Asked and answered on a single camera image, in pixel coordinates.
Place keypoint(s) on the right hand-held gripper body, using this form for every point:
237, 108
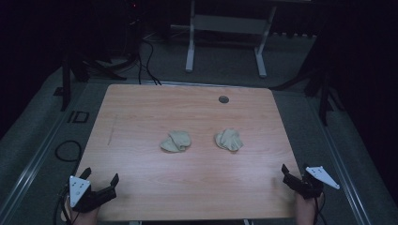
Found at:
308, 184

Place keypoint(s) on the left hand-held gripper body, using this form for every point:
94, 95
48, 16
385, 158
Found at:
90, 197

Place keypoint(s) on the beige sock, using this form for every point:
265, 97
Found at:
176, 142
229, 140

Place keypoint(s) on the person's left hand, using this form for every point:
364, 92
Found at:
79, 217

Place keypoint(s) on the person's right hand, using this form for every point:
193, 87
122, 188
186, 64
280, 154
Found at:
306, 209

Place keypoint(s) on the black tripod stand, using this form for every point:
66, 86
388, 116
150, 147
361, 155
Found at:
324, 93
66, 84

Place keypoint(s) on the grey table grommet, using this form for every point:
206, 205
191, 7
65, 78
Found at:
223, 99

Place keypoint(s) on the metal floor rail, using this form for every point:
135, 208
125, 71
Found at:
341, 162
29, 170

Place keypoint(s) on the black floor bracket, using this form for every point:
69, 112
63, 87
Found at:
79, 116

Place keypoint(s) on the white metal stand frame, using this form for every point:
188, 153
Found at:
230, 24

